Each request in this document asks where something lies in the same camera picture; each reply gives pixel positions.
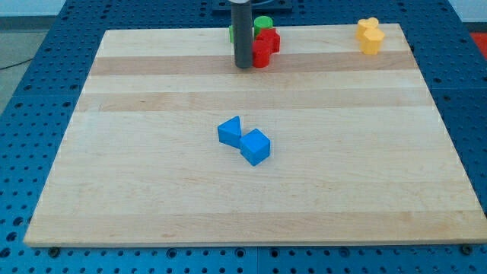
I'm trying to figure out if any green cylinder block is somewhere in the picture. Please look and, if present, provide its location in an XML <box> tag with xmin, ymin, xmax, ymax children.
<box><xmin>253</xmin><ymin>15</ymin><xmax>273</xmax><ymax>38</ymax></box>

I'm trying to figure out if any blue triangle block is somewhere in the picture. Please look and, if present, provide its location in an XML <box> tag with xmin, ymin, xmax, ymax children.
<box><xmin>217</xmin><ymin>116</ymin><xmax>242</xmax><ymax>148</ymax></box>

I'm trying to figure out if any yellow heart block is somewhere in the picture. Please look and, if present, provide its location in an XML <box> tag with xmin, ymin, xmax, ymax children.
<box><xmin>355</xmin><ymin>17</ymin><xmax>379</xmax><ymax>40</ymax></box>

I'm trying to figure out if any red cylinder block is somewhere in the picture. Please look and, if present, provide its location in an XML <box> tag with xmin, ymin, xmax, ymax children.
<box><xmin>253</xmin><ymin>40</ymin><xmax>272</xmax><ymax>68</ymax></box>

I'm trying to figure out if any red star block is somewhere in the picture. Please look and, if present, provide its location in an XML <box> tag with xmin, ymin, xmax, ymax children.
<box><xmin>256</xmin><ymin>28</ymin><xmax>281</xmax><ymax>53</ymax></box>

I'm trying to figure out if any blue cube block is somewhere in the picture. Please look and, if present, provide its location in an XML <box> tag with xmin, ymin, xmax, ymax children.
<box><xmin>240</xmin><ymin>129</ymin><xmax>271</xmax><ymax>166</ymax></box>

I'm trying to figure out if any yellow hexagon block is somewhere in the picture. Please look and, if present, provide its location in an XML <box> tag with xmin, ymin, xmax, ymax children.
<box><xmin>360</xmin><ymin>28</ymin><xmax>385</xmax><ymax>55</ymax></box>

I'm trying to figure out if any green star block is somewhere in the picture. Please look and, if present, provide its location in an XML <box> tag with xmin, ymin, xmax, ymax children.
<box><xmin>228</xmin><ymin>25</ymin><xmax>234</xmax><ymax>43</ymax></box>

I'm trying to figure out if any black cable on floor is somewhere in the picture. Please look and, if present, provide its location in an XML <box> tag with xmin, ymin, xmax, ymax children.
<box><xmin>0</xmin><ymin>56</ymin><xmax>36</xmax><ymax>72</ymax></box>

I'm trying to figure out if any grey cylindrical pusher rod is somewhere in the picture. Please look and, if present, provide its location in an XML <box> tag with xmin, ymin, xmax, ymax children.
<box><xmin>230</xmin><ymin>0</ymin><xmax>253</xmax><ymax>69</ymax></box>

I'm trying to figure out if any light wooden board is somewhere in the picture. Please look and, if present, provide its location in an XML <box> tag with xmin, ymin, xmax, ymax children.
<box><xmin>24</xmin><ymin>24</ymin><xmax>486</xmax><ymax>247</ymax></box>

